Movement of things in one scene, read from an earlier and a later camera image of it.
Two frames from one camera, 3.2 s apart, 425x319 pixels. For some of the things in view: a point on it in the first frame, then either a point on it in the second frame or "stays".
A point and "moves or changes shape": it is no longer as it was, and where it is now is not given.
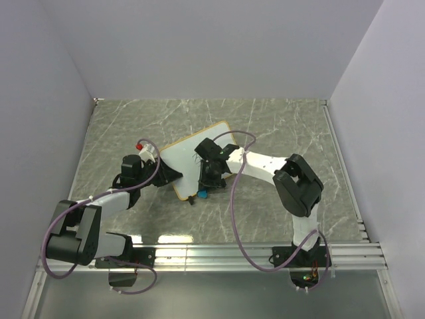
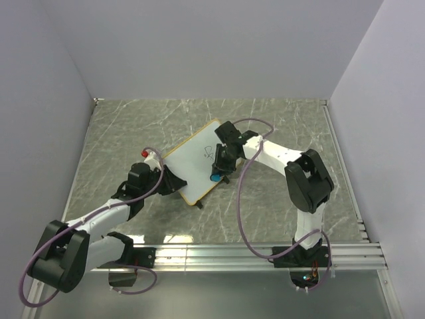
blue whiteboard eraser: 202,194 moves or changes shape
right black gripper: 206,181 to 225,169
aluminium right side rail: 361,228 stays
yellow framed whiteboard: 182,157 stays
